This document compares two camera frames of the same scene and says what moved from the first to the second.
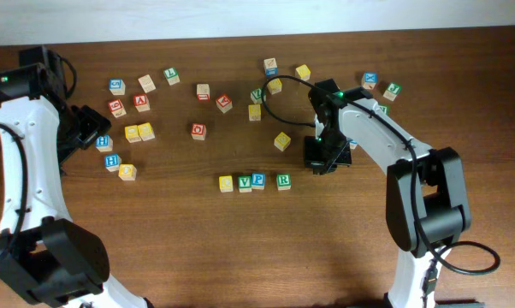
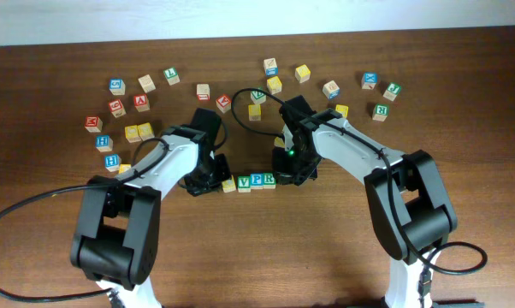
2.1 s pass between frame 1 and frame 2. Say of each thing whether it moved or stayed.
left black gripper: moved
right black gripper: moved
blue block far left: stayed
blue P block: stayed
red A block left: stayed
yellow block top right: stayed
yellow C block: stayed
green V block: stayed
